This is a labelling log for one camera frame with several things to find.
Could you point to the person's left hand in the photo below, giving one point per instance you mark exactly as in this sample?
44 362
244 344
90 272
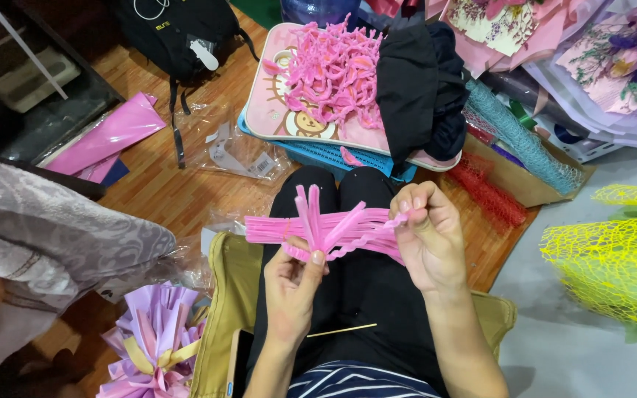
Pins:
288 298

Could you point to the pink wrapping paper sheets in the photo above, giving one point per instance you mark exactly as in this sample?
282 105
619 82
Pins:
103 141

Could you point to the thin wooden stick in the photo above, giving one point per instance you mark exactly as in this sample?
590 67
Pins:
341 330

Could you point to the teal mesh roll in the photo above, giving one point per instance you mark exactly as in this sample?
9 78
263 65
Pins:
517 135

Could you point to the yellow mesh strip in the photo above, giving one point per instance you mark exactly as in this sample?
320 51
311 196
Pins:
636 195

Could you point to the grey patterned blanket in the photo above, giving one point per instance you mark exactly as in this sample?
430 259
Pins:
42 243

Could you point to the person's black trousers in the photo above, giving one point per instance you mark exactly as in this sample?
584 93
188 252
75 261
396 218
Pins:
362 298

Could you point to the person's striped shirt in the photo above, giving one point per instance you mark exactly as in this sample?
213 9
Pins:
360 382

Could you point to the blue plastic basket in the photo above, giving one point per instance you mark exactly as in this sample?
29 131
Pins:
324 155

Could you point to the olive green seat cushion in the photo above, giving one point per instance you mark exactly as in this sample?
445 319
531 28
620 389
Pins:
230 298

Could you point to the pink cartoon print tray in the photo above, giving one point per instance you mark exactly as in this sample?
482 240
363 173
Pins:
307 119

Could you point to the person's right hand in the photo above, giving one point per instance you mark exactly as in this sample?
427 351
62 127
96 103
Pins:
434 249

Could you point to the purple paper bouquet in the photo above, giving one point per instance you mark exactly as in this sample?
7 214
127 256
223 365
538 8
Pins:
152 348

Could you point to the clear plastic bag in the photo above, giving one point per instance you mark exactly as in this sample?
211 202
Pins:
235 146

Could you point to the cardboard box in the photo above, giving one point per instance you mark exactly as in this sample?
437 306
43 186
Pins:
515 174

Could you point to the black cloth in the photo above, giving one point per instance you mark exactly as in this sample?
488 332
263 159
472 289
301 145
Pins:
421 88

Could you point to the smartphone with tan case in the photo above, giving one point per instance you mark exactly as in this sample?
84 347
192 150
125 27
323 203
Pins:
238 362

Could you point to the black backpack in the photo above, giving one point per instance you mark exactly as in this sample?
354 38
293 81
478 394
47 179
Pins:
177 36

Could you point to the black low shelf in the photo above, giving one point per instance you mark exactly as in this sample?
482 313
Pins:
25 72

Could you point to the yellow mesh sheet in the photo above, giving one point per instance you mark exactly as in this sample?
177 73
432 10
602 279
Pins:
617 271

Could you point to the pile of pink pipe cleaner flowers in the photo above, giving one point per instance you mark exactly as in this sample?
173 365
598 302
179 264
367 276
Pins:
332 74

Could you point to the pink pipe cleaner bundle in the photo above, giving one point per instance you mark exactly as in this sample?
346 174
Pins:
346 229

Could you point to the red mesh roll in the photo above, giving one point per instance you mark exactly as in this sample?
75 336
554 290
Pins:
487 193

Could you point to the heap of wrapped flower bouquets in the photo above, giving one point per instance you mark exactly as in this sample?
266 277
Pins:
584 61

